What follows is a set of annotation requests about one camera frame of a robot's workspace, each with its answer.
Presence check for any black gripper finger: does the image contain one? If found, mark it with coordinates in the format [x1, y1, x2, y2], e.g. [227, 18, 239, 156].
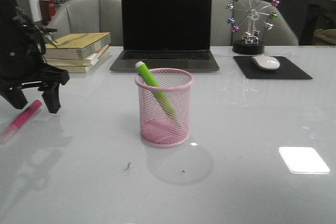
[1, 88, 28, 109]
[41, 82, 61, 114]

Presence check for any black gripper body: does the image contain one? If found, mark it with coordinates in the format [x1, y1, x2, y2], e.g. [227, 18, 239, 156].
[1, 64, 70, 94]

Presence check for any pink highlighter pen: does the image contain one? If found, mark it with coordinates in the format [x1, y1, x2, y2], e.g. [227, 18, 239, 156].
[1, 100, 42, 144]

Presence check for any green highlighter pen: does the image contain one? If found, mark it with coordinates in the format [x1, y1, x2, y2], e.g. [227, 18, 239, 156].
[135, 61, 181, 125]

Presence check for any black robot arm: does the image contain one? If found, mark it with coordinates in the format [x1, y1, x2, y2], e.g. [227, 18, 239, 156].
[1, 0, 70, 114]

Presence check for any pink mesh pen holder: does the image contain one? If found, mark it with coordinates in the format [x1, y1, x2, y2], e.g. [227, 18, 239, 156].
[135, 68, 194, 147]

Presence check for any top yellow book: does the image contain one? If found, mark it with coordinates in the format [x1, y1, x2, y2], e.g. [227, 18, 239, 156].
[45, 32, 111, 60]

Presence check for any bottom cream book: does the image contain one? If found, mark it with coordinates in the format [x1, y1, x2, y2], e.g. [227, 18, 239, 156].
[57, 51, 109, 73]

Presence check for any cream book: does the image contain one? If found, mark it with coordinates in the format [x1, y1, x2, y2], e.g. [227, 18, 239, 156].
[57, 51, 109, 73]
[46, 45, 109, 67]

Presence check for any middle cream book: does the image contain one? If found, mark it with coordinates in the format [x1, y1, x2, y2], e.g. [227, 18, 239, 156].
[46, 45, 109, 67]

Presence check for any red bin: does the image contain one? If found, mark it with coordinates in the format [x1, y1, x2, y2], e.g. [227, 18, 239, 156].
[39, 0, 56, 25]

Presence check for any left grey armchair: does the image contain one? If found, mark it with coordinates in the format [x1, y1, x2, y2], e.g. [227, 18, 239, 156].
[47, 0, 123, 46]

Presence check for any grey armchair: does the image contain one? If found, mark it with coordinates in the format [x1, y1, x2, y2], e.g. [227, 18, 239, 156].
[211, 0, 299, 46]
[47, 0, 123, 46]

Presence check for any grey laptop computer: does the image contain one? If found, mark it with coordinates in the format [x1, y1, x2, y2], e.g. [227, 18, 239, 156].
[110, 0, 219, 72]

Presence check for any right grey armchair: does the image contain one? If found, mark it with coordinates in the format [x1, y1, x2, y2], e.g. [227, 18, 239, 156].
[211, 0, 299, 46]

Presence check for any ferris wheel desk ornament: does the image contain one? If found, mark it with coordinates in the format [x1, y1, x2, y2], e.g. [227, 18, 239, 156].
[226, 0, 280, 55]

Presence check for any white computer mouse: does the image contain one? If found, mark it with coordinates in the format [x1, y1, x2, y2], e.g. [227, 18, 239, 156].
[252, 55, 280, 70]

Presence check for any black mouse pad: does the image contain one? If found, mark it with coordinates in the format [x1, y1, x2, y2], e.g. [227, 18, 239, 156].
[234, 56, 312, 80]

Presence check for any brown cushion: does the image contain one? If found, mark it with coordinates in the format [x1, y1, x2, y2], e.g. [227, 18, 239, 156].
[313, 28, 336, 46]

